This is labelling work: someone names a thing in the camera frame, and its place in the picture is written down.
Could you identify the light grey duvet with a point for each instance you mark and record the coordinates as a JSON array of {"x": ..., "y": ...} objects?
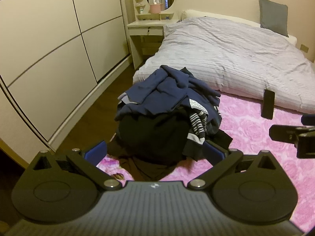
[{"x": 221, "y": 54}]

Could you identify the pink fluffy blanket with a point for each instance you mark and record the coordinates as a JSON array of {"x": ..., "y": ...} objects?
[{"x": 248, "y": 137}]

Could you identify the pile of dark clothes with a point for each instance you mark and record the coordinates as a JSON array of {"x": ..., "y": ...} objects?
[{"x": 152, "y": 132}]

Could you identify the cream shelf organizer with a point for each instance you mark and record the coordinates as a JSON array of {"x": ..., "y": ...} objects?
[{"x": 142, "y": 16}]

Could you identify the black smartphone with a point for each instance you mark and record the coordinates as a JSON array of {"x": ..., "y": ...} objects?
[{"x": 268, "y": 104}]

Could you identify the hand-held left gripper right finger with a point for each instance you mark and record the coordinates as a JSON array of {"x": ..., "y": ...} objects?
[{"x": 214, "y": 152}]

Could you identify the cream vanity table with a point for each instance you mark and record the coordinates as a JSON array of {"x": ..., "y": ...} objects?
[{"x": 145, "y": 30}]

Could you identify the navy garment with grey lining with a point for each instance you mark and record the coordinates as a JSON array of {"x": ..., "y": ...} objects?
[{"x": 160, "y": 88}]

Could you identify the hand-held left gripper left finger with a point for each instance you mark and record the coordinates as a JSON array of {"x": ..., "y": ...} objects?
[{"x": 94, "y": 152}]

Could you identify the grey pillow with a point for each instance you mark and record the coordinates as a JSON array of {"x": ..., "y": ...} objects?
[{"x": 273, "y": 16}]

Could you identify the cream wardrobe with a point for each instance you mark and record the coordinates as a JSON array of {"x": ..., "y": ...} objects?
[{"x": 49, "y": 41}]

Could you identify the wall outlet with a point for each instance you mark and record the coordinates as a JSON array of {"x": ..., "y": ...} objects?
[{"x": 304, "y": 48}]

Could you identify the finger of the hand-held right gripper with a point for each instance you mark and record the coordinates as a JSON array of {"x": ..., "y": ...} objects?
[
  {"x": 308, "y": 120},
  {"x": 283, "y": 133}
]

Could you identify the pink tissue box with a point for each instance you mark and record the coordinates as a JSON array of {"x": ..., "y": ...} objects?
[{"x": 155, "y": 7}]

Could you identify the white pillow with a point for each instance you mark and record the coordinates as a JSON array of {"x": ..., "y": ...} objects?
[{"x": 196, "y": 13}]

